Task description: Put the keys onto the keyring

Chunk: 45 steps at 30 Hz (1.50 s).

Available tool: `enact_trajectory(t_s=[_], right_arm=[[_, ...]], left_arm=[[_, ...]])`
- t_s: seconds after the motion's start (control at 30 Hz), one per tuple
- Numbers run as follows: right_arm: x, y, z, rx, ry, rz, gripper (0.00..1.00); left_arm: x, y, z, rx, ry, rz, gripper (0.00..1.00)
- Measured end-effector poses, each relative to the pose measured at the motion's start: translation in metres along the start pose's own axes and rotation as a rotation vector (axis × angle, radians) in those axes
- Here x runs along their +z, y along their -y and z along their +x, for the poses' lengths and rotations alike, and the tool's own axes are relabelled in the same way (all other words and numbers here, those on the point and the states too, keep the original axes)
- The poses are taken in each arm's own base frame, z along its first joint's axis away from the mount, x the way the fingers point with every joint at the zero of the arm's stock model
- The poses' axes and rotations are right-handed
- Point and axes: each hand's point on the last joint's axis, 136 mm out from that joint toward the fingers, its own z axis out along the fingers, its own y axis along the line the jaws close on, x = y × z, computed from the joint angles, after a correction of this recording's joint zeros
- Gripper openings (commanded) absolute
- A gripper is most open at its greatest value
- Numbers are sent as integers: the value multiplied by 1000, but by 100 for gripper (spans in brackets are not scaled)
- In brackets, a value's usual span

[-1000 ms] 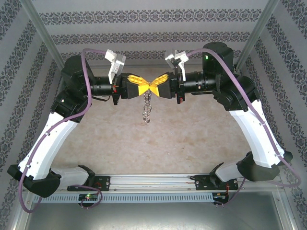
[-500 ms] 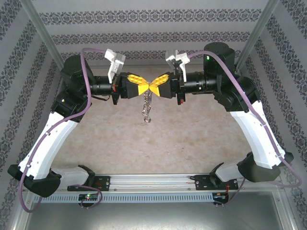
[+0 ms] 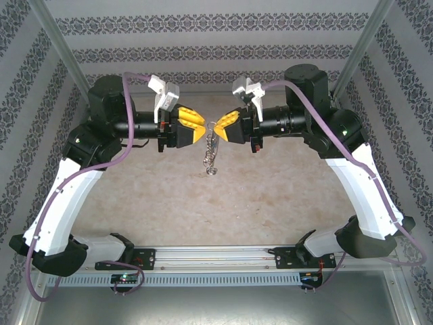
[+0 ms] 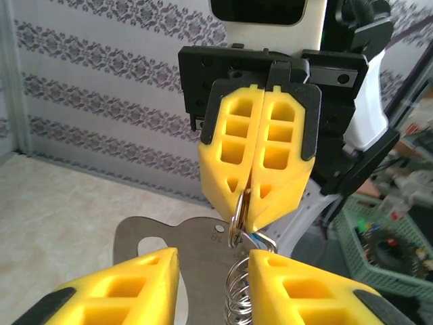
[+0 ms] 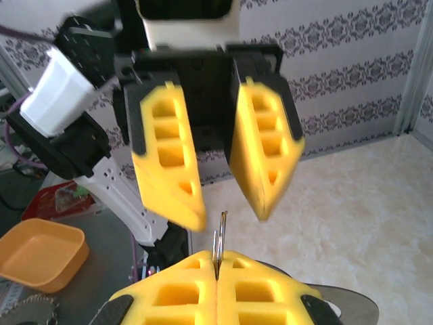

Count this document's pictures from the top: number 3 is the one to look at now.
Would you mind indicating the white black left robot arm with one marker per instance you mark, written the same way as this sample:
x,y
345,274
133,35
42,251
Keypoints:
x,y
64,203

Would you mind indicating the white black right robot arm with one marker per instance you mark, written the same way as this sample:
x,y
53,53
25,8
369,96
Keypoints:
x,y
358,189

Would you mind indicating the small green circuit board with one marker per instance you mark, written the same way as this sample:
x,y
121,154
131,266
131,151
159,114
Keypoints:
x,y
311,278
125,278

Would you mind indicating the grey metal base panel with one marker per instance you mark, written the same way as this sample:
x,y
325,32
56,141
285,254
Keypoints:
x,y
216,308

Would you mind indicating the aluminium frame side rail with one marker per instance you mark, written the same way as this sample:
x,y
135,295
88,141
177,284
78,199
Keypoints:
x,y
406,304
84,111

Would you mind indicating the aluminium frame back rail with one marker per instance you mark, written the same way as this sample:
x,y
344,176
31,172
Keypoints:
x,y
206,92

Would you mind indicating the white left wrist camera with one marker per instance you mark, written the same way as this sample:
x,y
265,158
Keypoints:
x,y
165,93

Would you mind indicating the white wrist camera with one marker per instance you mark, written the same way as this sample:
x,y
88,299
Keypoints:
x,y
250,91
165,93

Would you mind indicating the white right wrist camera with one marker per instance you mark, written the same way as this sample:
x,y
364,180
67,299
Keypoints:
x,y
250,91

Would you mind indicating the aluminium frame post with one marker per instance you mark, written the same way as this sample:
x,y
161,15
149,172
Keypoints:
x,y
58,40
365,40

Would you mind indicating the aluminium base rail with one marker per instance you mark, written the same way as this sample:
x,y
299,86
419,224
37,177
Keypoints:
x,y
216,257

